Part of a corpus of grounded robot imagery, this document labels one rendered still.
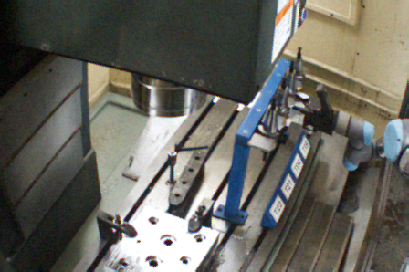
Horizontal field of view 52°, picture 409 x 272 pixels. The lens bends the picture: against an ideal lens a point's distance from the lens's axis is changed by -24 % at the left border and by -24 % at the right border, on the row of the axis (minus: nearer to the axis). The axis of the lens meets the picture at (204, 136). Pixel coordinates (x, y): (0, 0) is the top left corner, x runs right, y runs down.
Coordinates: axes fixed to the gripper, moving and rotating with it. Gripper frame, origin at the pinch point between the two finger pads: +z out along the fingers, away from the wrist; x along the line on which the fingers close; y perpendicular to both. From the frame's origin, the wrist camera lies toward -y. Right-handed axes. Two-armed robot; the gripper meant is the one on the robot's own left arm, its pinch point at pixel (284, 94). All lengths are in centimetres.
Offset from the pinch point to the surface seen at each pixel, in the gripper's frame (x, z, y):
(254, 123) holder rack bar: -22.8, 2.9, -2.8
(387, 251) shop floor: 58, -86, 117
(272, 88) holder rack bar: -3.8, 3.3, -3.0
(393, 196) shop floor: 110, -81, 116
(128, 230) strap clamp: -56, 24, 20
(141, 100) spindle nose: -61, 17, -29
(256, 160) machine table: 0.9, 4.9, 29.7
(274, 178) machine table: -5.1, -3.7, 29.6
